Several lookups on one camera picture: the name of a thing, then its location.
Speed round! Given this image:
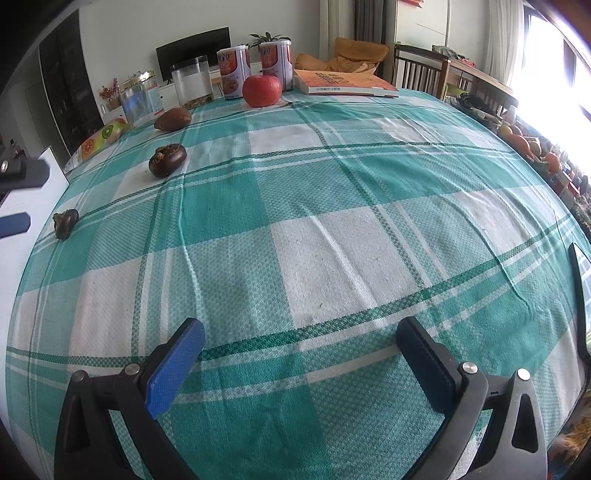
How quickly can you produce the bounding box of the white television cabinet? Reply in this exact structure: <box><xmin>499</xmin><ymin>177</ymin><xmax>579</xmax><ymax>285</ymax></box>
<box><xmin>104</xmin><ymin>65</ymin><xmax>222</xmax><ymax>116</ymax></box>

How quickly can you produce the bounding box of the dark purple mangosteen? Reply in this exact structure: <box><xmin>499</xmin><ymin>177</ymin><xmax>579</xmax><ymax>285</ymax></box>
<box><xmin>52</xmin><ymin>209</ymin><xmax>79</xmax><ymax>240</ymax></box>
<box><xmin>148</xmin><ymin>143</ymin><xmax>188</xmax><ymax>179</ymax></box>

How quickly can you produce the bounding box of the floral patterned cloth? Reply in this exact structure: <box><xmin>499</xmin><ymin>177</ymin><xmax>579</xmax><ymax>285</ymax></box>
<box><xmin>545</xmin><ymin>415</ymin><xmax>591</xmax><ymax>480</ymax></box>

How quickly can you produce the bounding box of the large potted green plant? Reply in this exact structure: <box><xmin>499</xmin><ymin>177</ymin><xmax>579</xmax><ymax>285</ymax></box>
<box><xmin>249</xmin><ymin>32</ymin><xmax>291</xmax><ymax>47</ymax></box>

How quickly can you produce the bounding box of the black basket of items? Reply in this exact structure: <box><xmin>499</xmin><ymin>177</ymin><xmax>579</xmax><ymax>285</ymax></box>
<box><xmin>455</xmin><ymin>92</ymin><xmax>504</xmax><ymax>123</ymax></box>

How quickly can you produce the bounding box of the red flower arrangement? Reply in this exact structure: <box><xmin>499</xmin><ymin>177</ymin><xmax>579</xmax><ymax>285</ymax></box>
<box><xmin>99</xmin><ymin>78</ymin><xmax>121</xmax><ymax>109</ymax></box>

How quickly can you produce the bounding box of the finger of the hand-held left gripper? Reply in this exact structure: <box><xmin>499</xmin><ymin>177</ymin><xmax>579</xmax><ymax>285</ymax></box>
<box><xmin>0</xmin><ymin>212</ymin><xmax>31</xmax><ymax>240</ymax></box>
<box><xmin>0</xmin><ymin>157</ymin><xmax>50</xmax><ymax>195</ymax></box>

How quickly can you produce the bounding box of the fruit print carton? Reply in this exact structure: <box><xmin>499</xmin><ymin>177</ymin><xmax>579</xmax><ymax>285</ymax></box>
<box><xmin>69</xmin><ymin>116</ymin><xmax>129</xmax><ymax>163</ymax></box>

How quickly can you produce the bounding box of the black television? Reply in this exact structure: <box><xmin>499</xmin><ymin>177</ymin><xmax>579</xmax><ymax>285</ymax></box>
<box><xmin>156</xmin><ymin>27</ymin><xmax>232</xmax><ymax>84</ymax></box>

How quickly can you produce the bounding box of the grey curtain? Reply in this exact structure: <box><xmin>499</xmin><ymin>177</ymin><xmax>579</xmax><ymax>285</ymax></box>
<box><xmin>353</xmin><ymin>0</ymin><xmax>397</xmax><ymax>44</ymax></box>

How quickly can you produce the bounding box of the orange lounge chair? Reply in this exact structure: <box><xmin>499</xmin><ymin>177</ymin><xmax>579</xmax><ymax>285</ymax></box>
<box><xmin>294</xmin><ymin>38</ymin><xmax>390</xmax><ymax>77</ymax></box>

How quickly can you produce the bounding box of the large window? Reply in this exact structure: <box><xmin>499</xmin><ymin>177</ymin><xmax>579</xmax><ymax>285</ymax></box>
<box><xmin>508</xmin><ymin>9</ymin><xmax>591</xmax><ymax>185</ymax></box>

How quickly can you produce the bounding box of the white cardboard box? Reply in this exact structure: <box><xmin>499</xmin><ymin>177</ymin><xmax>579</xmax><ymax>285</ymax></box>
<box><xmin>0</xmin><ymin>145</ymin><xmax>70</xmax><ymax>444</ymax></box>

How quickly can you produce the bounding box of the orange book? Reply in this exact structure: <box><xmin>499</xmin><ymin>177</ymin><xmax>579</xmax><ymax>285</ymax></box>
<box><xmin>293</xmin><ymin>69</ymin><xmax>400</xmax><ymax>99</ymax></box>

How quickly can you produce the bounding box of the black smartphone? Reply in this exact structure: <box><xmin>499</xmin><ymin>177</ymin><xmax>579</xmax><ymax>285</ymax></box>
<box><xmin>569</xmin><ymin>243</ymin><xmax>591</xmax><ymax>356</ymax></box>

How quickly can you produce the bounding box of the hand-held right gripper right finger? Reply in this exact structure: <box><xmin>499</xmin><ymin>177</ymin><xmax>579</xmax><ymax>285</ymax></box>
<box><xmin>396</xmin><ymin>316</ymin><xmax>550</xmax><ymax>480</ymax></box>

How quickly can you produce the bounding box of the white curtain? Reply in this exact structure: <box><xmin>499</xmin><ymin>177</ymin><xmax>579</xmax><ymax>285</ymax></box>
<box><xmin>482</xmin><ymin>0</ymin><xmax>532</xmax><ymax>88</ymax></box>

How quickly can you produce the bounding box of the red apple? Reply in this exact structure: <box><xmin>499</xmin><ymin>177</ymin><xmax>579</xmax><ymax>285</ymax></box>
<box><xmin>242</xmin><ymin>74</ymin><xmax>283</xmax><ymax>108</ymax></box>

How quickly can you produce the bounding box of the green white checked tablecloth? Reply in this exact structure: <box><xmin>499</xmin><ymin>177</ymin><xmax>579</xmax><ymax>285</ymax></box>
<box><xmin>4</xmin><ymin>88</ymin><xmax>591</xmax><ymax>480</ymax></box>

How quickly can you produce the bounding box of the glass jar gold lid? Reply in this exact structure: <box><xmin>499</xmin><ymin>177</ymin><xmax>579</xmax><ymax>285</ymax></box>
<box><xmin>120</xmin><ymin>71</ymin><xmax>158</xmax><ymax>129</ymax></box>

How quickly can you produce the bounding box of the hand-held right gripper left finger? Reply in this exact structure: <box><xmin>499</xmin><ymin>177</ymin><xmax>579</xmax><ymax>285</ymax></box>
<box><xmin>54</xmin><ymin>318</ymin><xmax>206</xmax><ymax>480</ymax></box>

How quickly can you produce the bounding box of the dark display cabinet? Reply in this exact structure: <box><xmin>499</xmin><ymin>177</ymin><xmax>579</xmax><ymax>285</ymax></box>
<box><xmin>39</xmin><ymin>9</ymin><xmax>105</xmax><ymax>158</ymax></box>

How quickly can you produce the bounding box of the covered standing air conditioner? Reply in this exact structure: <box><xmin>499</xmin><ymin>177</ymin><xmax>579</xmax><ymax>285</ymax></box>
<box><xmin>318</xmin><ymin>0</ymin><xmax>356</xmax><ymax>44</ymax></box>

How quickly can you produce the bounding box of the dark wooden chair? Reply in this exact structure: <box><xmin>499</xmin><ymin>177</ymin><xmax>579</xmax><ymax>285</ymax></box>
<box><xmin>445</xmin><ymin>58</ymin><xmax>518</xmax><ymax>112</ymax></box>
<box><xmin>392</xmin><ymin>44</ymin><xmax>451</xmax><ymax>100</ymax></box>

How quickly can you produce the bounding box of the clear container dark lid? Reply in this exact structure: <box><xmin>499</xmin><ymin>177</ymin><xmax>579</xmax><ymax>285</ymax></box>
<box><xmin>170</xmin><ymin>56</ymin><xmax>216</xmax><ymax>110</ymax></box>

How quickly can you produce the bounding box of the brown oval fruit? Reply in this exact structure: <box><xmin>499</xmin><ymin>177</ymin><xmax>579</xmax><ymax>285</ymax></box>
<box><xmin>154</xmin><ymin>107</ymin><xmax>192</xmax><ymax>132</ymax></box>

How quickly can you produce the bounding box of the bowl of mixed fruit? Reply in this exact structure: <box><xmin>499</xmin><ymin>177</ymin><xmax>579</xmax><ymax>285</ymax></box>
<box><xmin>496</xmin><ymin>117</ymin><xmax>566</xmax><ymax>174</ymax></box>

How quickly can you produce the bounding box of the printed food can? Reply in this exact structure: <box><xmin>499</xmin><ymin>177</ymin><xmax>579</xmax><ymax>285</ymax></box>
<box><xmin>259</xmin><ymin>40</ymin><xmax>294</xmax><ymax>92</ymax></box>
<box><xmin>217</xmin><ymin>45</ymin><xmax>252</xmax><ymax>100</ymax></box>

